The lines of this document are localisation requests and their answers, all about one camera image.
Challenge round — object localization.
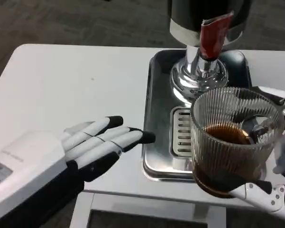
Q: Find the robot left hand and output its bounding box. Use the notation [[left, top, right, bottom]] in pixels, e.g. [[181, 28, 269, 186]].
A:
[[0, 115, 156, 228]]

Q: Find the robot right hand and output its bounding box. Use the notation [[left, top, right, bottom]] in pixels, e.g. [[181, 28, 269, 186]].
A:
[[198, 85, 285, 217]]

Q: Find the clear ribbed glass cup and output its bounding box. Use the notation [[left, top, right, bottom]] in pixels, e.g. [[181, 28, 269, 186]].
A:
[[190, 86, 285, 199]]

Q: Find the slotted steel drip grid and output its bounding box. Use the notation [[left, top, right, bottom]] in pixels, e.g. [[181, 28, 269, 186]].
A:
[[171, 106, 193, 158]]

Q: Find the steel drip tray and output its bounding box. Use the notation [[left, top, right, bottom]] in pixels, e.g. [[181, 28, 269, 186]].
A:
[[142, 49, 268, 183]]

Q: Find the black and chrome drink dispenser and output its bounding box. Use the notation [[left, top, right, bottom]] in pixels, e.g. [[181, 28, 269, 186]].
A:
[[167, 0, 252, 106]]

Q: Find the red tap handle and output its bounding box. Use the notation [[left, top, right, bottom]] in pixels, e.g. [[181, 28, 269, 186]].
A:
[[200, 10, 234, 59]]

